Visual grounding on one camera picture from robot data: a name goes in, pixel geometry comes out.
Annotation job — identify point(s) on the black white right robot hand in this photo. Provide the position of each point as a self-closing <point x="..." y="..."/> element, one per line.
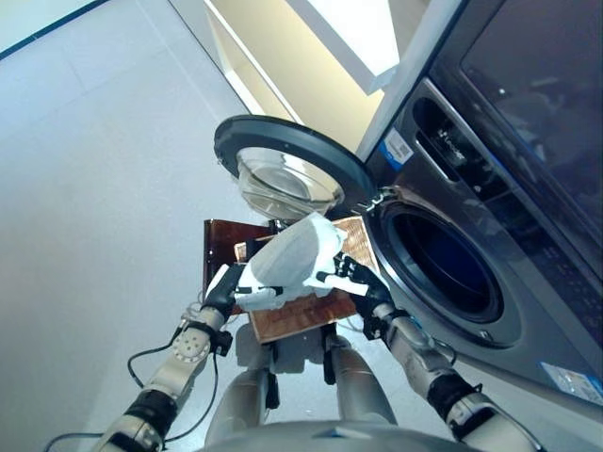
<point x="374" y="292"/>

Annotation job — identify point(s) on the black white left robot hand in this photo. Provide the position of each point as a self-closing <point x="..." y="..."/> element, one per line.
<point x="221" y="292"/>

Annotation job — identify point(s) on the light grey garment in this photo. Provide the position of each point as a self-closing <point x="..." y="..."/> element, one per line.
<point x="292" y="254"/>

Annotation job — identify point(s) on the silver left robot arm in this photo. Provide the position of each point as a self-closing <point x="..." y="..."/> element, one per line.
<point x="174" y="367"/>

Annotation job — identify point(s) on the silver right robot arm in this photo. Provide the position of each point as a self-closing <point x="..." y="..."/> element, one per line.
<point x="424" y="358"/>

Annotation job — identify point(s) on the dark grey washing machine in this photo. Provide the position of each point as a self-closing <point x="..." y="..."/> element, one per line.
<point x="532" y="301"/>

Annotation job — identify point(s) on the brown wicker laundry basket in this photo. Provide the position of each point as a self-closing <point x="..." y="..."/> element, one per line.
<point x="311" y="315"/>

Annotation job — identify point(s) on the blue white label sticker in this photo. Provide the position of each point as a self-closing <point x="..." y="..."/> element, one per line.
<point x="396" y="147"/>

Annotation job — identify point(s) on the grey robot torso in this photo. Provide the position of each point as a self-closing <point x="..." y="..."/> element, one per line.
<point x="330" y="438"/>

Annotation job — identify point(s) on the round glass washer door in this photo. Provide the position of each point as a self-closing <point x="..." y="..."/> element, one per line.
<point x="292" y="141"/>

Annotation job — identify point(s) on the white energy label sticker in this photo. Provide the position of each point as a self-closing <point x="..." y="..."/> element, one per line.
<point x="570" y="382"/>

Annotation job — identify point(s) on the white counter cabinet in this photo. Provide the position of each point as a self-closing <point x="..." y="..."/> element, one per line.
<point x="320" y="52"/>

